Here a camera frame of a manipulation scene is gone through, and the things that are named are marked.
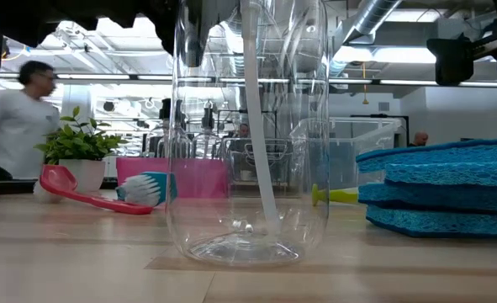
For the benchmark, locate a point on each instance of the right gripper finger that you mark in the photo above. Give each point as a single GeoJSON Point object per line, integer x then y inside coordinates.
{"type": "Point", "coordinates": [450, 61]}

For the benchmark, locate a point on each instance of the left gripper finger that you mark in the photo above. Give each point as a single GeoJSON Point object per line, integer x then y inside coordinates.
{"type": "Point", "coordinates": [202, 21]}

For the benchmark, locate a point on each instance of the lime green dish wand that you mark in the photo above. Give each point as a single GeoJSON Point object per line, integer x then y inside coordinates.
{"type": "Point", "coordinates": [340, 195]}

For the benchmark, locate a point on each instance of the blue dish brush white bristles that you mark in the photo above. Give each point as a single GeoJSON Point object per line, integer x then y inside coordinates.
{"type": "Point", "coordinates": [141, 189]}

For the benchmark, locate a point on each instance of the red plastic spoon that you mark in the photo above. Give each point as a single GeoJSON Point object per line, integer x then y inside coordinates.
{"type": "Point", "coordinates": [59, 181]}

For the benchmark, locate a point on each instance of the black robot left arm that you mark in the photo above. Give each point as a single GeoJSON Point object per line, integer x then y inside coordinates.
{"type": "Point", "coordinates": [42, 17]}

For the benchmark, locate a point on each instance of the person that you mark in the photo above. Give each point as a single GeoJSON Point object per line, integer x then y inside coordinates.
{"type": "Point", "coordinates": [243, 130]}
{"type": "Point", "coordinates": [17, 126]}
{"type": "Point", "coordinates": [419, 139]}

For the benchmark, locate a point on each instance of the yellow ceiling pendant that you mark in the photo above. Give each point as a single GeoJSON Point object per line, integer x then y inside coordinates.
{"type": "Point", "coordinates": [364, 84]}

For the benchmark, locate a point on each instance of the large clear plastic bin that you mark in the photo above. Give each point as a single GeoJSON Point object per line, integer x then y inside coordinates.
{"type": "Point", "coordinates": [357, 147]}

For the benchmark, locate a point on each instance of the green plant in white pot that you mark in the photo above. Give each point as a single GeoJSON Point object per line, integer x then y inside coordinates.
{"type": "Point", "coordinates": [80, 143]}

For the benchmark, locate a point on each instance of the pink plastic bin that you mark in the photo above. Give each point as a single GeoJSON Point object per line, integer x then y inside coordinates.
{"type": "Point", "coordinates": [130, 166]}

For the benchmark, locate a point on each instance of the small clear organizer bin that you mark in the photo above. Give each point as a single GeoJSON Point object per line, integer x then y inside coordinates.
{"type": "Point", "coordinates": [265, 160]}

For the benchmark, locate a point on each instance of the silver ventilation duct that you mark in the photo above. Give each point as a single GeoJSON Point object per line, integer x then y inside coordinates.
{"type": "Point", "coordinates": [370, 21]}

